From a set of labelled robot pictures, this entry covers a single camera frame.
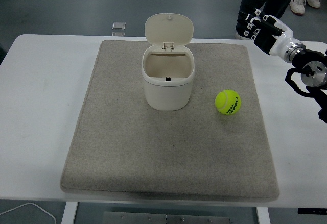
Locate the black table control panel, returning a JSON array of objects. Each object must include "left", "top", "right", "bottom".
[{"left": 297, "top": 208, "right": 327, "bottom": 215}]

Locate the cream plastic box with lid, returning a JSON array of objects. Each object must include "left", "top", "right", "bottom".
[{"left": 141, "top": 13, "right": 196, "bottom": 111}]

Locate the grey metal plate with screws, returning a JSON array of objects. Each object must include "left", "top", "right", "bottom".
[{"left": 102, "top": 211, "right": 232, "bottom": 224}]

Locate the yellow tennis ball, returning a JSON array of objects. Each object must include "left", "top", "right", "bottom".
[{"left": 215, "top": 89, "right": 242, "bottom": 115}]

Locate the white cable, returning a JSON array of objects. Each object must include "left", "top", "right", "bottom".
[{"left": 0, "top": 202, "right": 57, "bottom": 224}]

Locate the beige felt mat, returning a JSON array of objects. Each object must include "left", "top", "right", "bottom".
[{"left": 59, "top": 39, "right": 281, "bottom": 201}]

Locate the white table leg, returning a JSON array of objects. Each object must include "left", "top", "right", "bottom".
[
  {"left": 61, "top": 202, "right": 79, "bottom": 224},
  {"left": 254, "top": 207, "right": 271, "bottom": 224}
]

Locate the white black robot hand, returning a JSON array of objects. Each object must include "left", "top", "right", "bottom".
[{"left": 236, "top": 7, "right": 297, "bottom": 56}]

